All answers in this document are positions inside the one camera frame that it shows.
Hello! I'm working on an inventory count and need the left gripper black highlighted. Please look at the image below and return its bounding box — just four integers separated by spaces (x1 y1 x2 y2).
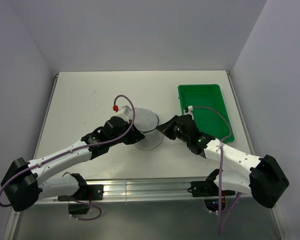
108 119 144 146

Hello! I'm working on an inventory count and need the white mesh laundry bag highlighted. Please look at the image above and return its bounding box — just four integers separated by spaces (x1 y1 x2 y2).
134 107 162 151

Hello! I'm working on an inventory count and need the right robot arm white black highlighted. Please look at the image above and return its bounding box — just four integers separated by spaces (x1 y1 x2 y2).
156 114 290 209

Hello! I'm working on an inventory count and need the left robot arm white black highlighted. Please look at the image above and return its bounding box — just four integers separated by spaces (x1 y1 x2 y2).
0 116 145 212

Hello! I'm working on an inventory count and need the green plastic tray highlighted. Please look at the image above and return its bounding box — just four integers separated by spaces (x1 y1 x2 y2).
178 84 231 139

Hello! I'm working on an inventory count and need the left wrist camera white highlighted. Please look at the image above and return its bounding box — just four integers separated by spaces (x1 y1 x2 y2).
112 105 131 122

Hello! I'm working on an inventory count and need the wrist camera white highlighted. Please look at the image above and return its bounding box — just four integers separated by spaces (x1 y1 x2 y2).
184 105 193 114
112 105 131 122

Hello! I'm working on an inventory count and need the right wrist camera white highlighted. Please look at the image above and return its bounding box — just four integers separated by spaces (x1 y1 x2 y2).
184 105 193 114

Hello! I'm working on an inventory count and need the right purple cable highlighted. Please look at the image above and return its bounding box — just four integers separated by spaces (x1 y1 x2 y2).
192 106 242 235

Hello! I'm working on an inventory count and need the purple cable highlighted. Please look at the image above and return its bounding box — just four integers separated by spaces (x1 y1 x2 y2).
192 106 242 235
0 94 136 222

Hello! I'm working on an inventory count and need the aluminium mounting rail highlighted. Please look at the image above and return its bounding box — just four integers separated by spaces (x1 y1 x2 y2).
86 172 252 203

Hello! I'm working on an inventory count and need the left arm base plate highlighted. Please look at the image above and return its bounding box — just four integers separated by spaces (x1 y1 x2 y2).
57 184 104 202

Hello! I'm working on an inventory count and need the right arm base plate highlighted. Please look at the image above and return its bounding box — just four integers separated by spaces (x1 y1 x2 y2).
186 178 237 198

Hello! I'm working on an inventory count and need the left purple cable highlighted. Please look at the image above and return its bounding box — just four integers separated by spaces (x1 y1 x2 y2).
0 94 136 222

